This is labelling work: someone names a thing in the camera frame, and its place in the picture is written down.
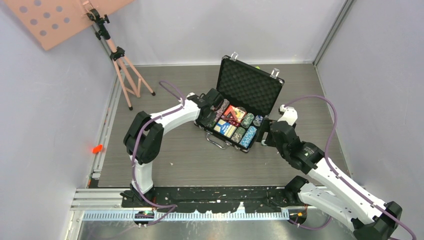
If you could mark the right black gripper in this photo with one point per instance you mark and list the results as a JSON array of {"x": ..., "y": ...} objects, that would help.
[{"x": 264, "y": 127}]

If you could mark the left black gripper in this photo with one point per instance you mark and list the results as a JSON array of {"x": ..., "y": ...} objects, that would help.
[{"x": 207, "y": 122}]

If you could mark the red triangle all-in button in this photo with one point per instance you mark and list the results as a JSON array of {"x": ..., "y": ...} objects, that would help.
[{"x": 230, "y": 114}]

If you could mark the blue playing card deck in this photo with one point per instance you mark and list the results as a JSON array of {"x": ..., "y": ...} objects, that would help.
[{"x": 224, "y": 128}]

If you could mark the black poker chip case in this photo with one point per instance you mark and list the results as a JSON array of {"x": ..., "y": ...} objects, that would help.
[{"x": 246, "y": 86}]

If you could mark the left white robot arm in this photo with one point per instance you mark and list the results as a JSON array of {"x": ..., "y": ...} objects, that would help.
[{"x": 144, "y": 137}]

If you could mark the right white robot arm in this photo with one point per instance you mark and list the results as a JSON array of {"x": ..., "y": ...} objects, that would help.
[{"x": 368, "y": 217}]

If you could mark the green poker chip stack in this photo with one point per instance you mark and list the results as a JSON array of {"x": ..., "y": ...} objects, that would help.
[{"x": 247, "y": 120}]

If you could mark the light blue chip stack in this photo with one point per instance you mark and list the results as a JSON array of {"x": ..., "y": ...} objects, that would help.
[{"x": 248, "y": 137}]

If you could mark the grey camo chip stack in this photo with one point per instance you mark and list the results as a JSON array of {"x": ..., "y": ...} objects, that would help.
[{"x": 238, "y": 134}]

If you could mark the red playing card deck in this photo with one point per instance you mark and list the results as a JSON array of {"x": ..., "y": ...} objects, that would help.
[{"x": 233, "y": 107}]

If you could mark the clear round dealer button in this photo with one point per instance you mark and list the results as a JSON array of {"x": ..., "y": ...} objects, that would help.
[{"x": 241, "y": 111}]

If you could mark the pink music stand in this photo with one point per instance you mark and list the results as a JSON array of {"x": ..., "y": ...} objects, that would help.
[{"x": 52, "y": 22}]

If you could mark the orange clip on rail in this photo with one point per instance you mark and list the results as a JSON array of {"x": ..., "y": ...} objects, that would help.
[{"x": 97, "y": 149}]

